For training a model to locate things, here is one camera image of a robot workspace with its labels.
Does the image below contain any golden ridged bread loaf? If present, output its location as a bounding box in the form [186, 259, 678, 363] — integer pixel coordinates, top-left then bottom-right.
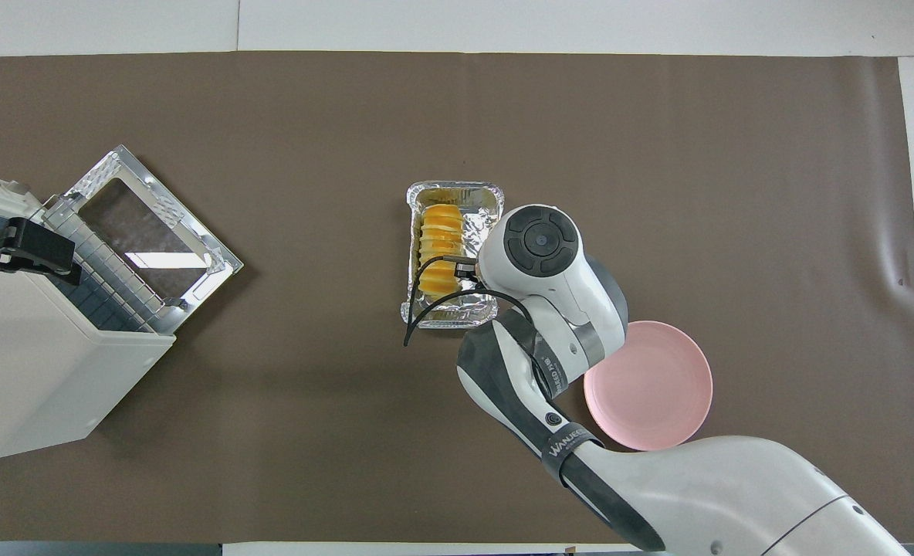
[418, 203, 465, 298]

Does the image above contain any aluminium foil baking tray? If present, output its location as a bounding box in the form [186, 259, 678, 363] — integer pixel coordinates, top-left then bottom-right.
[401, 181, 506, 331]

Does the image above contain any glass oven door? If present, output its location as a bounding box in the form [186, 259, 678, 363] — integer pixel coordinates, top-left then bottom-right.
[63, 144, 244, 334]

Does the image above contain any cream white toaster oven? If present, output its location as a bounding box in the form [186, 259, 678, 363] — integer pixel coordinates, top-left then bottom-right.
[0, 164, 176, 461]

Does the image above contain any pink round plate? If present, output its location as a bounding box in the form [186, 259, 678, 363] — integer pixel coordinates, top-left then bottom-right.
[583, 320, 713, 452]

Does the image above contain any brown table mat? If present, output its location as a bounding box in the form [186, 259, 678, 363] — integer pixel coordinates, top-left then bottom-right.
[0, 51, 914, 545]

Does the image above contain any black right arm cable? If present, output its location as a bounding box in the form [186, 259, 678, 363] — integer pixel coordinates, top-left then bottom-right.
[403, 255, 537, 348]

